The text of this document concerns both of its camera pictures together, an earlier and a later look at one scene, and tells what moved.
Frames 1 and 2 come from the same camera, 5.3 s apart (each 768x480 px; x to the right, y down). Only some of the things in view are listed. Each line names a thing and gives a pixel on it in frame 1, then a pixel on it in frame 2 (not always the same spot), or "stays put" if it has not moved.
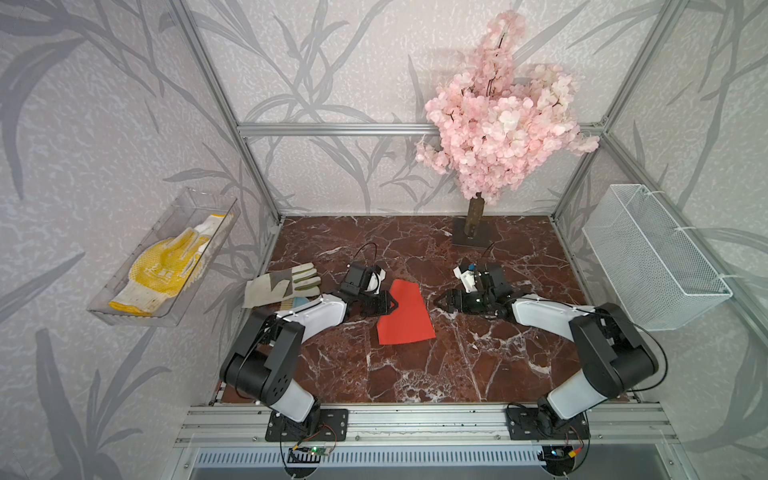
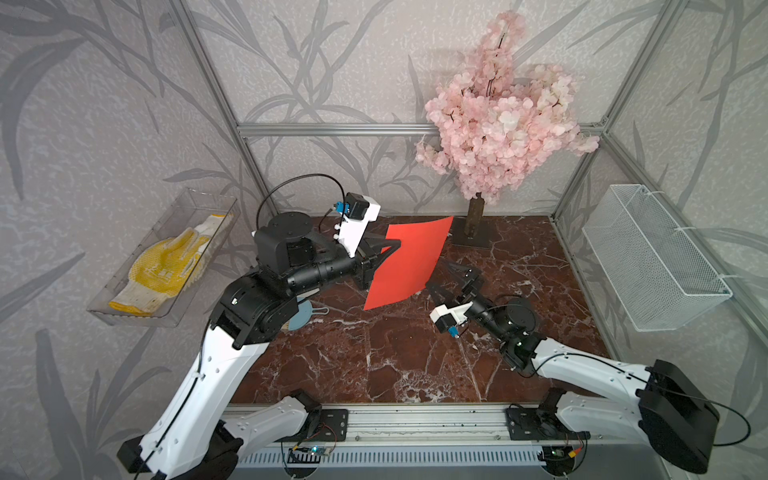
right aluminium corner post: x=665 y=16 stays put
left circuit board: x=307 y=454 stays put
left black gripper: x=386 y=307 to x=371 y=252
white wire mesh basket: x=648 y=264 stays put
